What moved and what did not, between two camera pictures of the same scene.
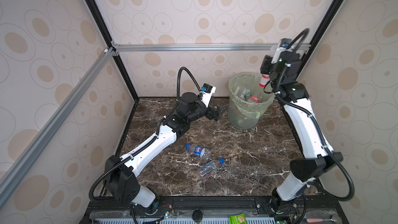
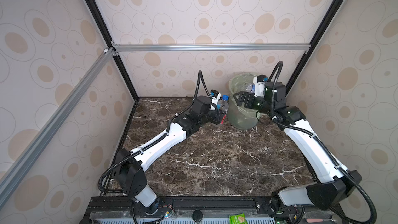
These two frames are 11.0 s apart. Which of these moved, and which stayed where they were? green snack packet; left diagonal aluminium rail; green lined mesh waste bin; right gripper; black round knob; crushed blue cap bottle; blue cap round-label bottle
Moved: right gripper; blue cap round-label bottle; crushed blue cap bottle
Stayed: black round knob; green lined mesh waste bin; left diagonal aluminium rail; green snack packet
